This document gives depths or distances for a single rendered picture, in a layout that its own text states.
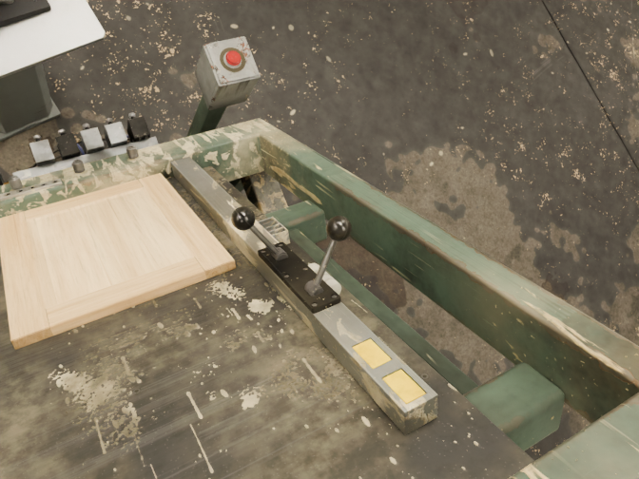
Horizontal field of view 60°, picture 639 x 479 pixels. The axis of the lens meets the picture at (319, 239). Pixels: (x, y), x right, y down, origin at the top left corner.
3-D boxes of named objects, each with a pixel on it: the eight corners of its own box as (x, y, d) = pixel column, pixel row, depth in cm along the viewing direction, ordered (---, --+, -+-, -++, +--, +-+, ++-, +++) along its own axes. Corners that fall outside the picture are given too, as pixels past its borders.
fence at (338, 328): (192, 170, 141) (189, 156, 139) (437, 417, 68) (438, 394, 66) (173, 176, 139) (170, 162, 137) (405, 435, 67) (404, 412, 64)
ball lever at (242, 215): (286, 246, 96) (240, 198, 88) (296, 256, 93) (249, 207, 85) (270, 261, 96) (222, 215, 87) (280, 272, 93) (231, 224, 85)
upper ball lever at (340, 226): (315, 291, 88) (346, 214, 84) (327, 303, 85) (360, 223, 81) (296, 289, 85) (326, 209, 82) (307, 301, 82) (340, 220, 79)
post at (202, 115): (191, 154, 232) (225, 76, 162) (196, 167, 231) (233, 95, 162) (177, 158, 229) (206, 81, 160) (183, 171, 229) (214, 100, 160)
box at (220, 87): (231, 65, 164) (245, 34, 147) (245, 103, 163) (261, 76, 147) (193, 73, 159) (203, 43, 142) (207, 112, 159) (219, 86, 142)
